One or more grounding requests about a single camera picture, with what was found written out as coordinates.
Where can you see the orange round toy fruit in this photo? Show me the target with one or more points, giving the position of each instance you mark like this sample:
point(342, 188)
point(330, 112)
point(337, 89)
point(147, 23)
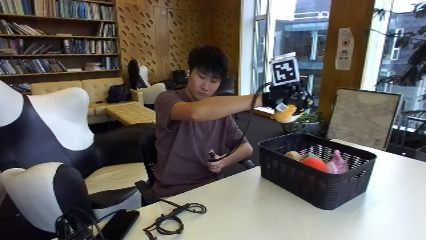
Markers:
point(314, 164)

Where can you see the green potted plant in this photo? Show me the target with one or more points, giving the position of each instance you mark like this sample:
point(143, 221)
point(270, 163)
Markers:
point(306, 120)

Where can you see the black and white lounge chair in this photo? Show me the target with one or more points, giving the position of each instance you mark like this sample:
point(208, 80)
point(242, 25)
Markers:
point(144, 83)
point(57, 126)
point(35, 196)

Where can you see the beige tufted ottoman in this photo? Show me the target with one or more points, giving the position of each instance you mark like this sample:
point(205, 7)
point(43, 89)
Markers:
point(131, 114)

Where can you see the rows of books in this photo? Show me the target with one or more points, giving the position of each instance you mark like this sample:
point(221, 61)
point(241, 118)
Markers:
point(53, 45)

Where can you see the beige tufted sofa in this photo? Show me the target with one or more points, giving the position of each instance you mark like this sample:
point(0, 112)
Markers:
point(95, 90)

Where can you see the yellow soft toy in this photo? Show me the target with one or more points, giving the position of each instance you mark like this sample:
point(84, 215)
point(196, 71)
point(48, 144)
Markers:
point(284, 115)

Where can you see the grey framed board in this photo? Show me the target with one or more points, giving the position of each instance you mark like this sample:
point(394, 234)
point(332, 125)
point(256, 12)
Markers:
point(364, 118)

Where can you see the small black handheld device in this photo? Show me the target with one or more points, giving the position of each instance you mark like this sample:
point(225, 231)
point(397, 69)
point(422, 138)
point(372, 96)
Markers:
point(212, 155)

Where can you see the pink soft toy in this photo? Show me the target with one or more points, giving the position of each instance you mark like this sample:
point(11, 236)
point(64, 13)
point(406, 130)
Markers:
point(338, 163)

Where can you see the green toy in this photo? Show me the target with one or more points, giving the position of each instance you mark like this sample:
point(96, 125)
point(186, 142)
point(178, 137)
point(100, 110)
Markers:
point(312, 156)

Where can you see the person in maroon t-shirt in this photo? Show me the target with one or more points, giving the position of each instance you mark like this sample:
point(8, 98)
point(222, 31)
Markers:
point(190, 140)

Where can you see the beige soft toy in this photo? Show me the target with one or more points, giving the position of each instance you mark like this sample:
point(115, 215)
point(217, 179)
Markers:
point(293, 155)

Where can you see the black backpack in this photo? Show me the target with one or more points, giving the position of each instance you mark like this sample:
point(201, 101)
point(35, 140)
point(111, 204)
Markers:
point(117, 94)

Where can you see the white marker cube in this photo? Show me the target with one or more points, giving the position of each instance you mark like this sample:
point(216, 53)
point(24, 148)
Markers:
point(284, 70)

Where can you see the white wall sign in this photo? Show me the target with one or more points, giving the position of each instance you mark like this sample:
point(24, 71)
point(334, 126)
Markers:
point(345, 49)

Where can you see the wooden bookshelf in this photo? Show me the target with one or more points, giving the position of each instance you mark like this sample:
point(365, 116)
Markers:
point(57, 43)

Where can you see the black woven plastic basket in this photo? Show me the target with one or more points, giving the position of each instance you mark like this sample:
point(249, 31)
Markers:
point(310, 183)

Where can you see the black smartphone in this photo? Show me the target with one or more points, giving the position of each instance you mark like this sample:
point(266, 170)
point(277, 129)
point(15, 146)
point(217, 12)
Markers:
point(119, 225)

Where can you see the black office chair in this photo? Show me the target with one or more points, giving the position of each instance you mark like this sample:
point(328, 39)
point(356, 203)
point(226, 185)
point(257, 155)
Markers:
point(148, 160)

